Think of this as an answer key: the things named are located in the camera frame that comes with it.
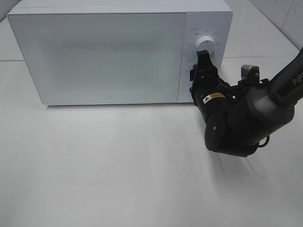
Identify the upper white microwave knob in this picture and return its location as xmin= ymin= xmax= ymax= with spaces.
xmin=195 ymin=34 xmax=216 ymax=57

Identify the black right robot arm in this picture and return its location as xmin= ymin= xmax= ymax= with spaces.
xmin=189 ymin=50 xmax=303 ymax=157

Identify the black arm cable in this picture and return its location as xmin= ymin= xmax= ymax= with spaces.
xmin=257 ymin=136 xmax=270 ymax=148

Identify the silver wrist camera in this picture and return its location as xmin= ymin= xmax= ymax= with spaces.
xmin=241 ymin=64 xmax=260 ymax=83

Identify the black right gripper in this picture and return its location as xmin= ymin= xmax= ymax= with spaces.
xmin=189 ymin=50 xmax=230 ymax=106

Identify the white microwave door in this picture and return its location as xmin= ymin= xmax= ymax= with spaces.
xmin=9 ymin=13 xmax=185 ymax=105

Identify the white microwave oven body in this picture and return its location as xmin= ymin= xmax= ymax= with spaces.
xmin=8 ymin=0 xmax=233 ymax=105

